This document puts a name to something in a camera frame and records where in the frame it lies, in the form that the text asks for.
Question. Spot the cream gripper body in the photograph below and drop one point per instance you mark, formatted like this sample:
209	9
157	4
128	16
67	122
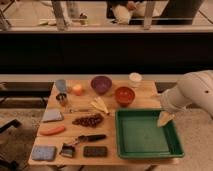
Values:
164	118

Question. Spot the black handled brush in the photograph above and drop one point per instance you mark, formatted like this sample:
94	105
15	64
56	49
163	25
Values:
68	149

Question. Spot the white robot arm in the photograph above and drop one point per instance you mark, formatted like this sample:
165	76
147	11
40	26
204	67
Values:
193	87

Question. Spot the green plastic tray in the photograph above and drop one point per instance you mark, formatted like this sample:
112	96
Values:
139	137

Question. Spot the red bowl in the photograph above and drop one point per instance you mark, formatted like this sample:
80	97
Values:
124	96

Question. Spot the white paper cup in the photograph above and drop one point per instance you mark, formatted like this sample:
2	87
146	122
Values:
135	79

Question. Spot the yellow banana bunch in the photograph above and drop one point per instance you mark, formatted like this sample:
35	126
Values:
99	104

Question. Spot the purple bowl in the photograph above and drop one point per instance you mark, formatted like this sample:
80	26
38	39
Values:
101	84

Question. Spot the dark grape bunch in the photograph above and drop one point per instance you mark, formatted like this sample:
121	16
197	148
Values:
89	121

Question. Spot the black rectangular sponge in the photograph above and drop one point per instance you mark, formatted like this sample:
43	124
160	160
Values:
95	151

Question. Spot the metal spoon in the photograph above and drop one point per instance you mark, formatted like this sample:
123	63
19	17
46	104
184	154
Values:
78	110

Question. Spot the wooden table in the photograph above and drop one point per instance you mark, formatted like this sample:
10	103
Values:
145	99

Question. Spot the orange apple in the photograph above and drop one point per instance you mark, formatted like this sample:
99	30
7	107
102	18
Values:
77	89

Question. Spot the small metal cup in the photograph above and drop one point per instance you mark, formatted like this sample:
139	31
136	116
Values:
62	99

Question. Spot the blue plastic cup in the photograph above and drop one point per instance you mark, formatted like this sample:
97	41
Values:
61	85

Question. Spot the person in background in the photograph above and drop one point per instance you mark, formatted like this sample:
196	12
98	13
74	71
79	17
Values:
127	12

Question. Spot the orange carrot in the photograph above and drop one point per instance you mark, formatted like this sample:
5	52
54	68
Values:
53	131

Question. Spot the grey blue cloth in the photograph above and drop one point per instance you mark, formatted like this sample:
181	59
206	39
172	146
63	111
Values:
52	115

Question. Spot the blue sponge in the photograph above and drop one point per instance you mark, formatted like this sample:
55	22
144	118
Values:
44	153

